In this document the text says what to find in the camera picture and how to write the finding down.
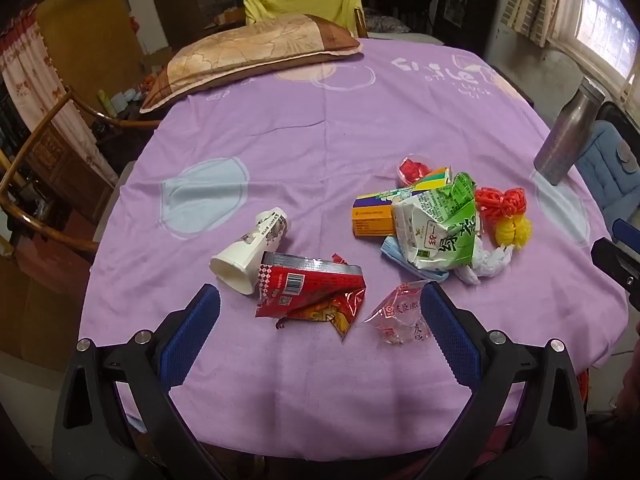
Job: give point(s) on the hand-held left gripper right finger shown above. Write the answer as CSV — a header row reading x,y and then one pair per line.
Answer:
x,y
450,335

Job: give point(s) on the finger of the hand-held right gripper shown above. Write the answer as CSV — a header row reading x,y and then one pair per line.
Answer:
x,y
629,231
615,265

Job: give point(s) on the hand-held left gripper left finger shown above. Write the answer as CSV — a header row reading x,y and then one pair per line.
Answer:
x,y
192,332

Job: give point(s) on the clear red-print plastic wrapper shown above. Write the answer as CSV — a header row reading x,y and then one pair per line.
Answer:
x,y
395,312

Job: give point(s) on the white wrapper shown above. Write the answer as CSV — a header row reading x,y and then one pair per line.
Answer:
x,y
487,262

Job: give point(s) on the blue face mask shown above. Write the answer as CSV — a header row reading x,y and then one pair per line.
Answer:
x,y
400,257

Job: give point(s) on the white paper cup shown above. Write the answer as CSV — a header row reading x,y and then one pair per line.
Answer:
x,y
245,255

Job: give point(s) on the green white drink carton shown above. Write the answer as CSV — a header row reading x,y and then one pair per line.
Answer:
x,y
445,230

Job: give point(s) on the yellow knitted ball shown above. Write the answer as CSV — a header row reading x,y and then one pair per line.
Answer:
x,y
512,232

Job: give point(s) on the red snack bag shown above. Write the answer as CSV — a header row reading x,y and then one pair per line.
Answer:
x,y
300,290

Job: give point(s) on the orange cardboard box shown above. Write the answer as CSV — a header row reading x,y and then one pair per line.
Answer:
x,y
372,220

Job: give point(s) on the white green cardboard box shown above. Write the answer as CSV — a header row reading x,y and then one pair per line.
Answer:
x,y
415,187

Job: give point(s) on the red jelly cup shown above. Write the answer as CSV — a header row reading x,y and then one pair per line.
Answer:
x,y
415,170

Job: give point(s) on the light blue chair cushion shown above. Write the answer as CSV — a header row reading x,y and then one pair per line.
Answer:
x,y
610,165

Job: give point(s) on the metal bottle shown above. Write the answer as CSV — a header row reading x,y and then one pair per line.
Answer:
x,y
567,135

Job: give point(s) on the black office chair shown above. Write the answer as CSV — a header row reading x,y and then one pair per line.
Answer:
x,y
620,115

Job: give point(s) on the wooden armchair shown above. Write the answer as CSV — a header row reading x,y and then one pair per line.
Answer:
x,y
30,222

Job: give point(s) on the window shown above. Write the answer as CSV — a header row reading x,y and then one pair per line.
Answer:
x,y
605,15

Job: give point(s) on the purple printed tablecloth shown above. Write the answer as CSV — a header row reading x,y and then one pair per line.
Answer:
x,y
310,135

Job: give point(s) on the checked curtain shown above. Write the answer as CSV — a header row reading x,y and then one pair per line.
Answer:
x,y
530,0

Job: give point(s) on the brown floral pillow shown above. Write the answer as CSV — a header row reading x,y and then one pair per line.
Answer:
x,y
240,55

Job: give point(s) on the white red-print curtain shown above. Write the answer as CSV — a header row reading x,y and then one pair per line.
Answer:
x,y
35,75

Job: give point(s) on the yellow wooden cabinet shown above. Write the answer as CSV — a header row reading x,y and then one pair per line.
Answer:
x,y
85,35

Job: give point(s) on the wooden chair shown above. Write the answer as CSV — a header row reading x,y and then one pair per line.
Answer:
x,y
361,22

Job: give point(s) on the yellow cloth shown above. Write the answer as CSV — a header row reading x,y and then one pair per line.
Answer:
x,y
300,2

